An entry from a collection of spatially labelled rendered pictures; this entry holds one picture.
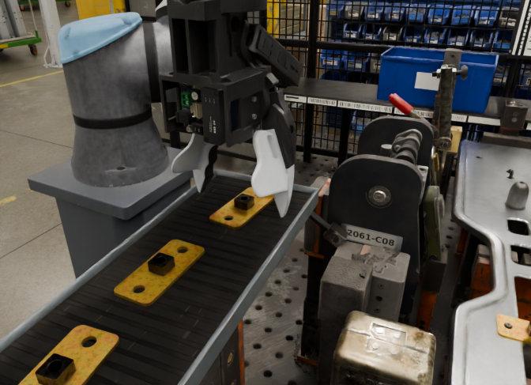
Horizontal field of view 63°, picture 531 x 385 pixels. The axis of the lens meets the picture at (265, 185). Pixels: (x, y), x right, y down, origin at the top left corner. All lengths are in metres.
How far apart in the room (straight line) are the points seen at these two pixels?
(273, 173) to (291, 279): 0.71
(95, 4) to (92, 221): 7.43
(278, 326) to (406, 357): 0.57
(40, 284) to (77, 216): 1.70
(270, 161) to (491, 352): 0.35
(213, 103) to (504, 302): 0.48
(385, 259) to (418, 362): 0.16
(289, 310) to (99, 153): 0.56
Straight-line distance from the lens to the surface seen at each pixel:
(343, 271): 0.49
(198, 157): 0.46
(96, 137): 0.68
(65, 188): 0.71
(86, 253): 0.77
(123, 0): 3.43
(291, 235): 0.43
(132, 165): 0.68
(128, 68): 0.65
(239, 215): 0.46
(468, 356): 0.58
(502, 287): 0.69
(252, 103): 0.39
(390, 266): 0.55
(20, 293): 2.42
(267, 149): 0.41
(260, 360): 0.92
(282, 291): 1.07
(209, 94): 0.36
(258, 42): 0.40
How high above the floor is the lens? 1.40
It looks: 27 degrees down
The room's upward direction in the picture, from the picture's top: straight up
